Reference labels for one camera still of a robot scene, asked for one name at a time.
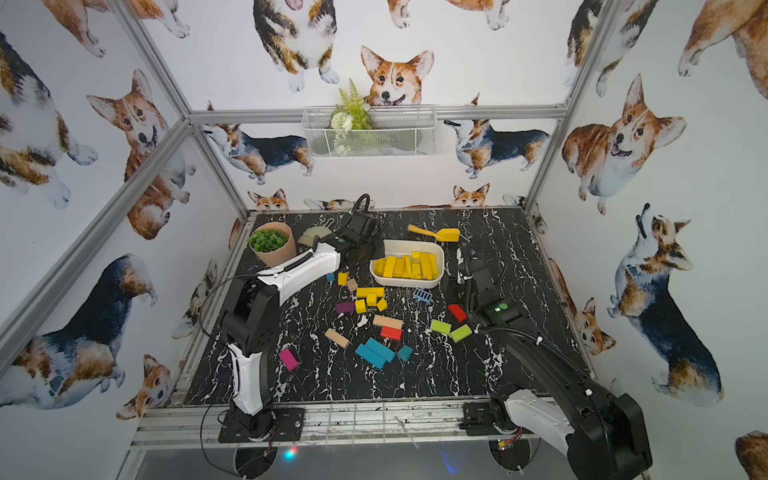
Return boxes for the artificial fern and flower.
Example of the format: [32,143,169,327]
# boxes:
[330,80,375,156]

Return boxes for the green block left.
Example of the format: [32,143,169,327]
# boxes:
[430,320,452,335]

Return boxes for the white plastic bin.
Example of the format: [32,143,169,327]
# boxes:
[369,240,445,290]

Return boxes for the blue grid block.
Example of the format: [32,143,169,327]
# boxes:
[412,288,433,304]

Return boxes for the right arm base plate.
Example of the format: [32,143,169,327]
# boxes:
[459,399,520,436]

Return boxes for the red block in pile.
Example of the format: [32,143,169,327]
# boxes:
[381,327,402,341]

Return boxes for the natural wood block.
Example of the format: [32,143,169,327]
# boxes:
[373,315,403,330]
[325,328,350,349]

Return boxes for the purple block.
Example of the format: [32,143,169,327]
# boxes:
[335,302,357,314]

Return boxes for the teal long block front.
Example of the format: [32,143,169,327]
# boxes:
[355,344,387,370]

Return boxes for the small teal block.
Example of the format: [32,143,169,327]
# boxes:
[397,346,413,362]

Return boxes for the magenta block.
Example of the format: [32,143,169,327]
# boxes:
[279,348,299,372]

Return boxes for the terracotta pot with plant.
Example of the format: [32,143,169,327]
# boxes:
[247,222,297,267]

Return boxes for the natural wood block upper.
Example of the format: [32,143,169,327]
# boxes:
[373,315,403,330]

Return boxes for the green block right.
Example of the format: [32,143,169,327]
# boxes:
[449,325,473,343]

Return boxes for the teal long block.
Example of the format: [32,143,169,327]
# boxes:
[355,344,387,370]
[366,338,396,363]

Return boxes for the teal long block rear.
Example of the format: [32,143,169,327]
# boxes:
[366,338,396,363]

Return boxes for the natural wood block lower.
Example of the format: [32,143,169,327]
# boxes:
[325,328,350,349]

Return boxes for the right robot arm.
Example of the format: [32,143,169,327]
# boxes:
[457,244,653,479]

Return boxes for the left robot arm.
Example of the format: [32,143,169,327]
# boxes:
[221,193,377,431]

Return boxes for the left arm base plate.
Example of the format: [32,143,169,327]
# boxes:
[218,405,306,444]

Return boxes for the yellow toy shovel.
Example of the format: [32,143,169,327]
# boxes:
[407,224,461,243]

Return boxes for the green block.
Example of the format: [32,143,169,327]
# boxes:
[430,320,452,335]
[449,325,473,343]

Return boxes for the white wire wall basket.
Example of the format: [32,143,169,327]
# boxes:
[301,106,437,159]

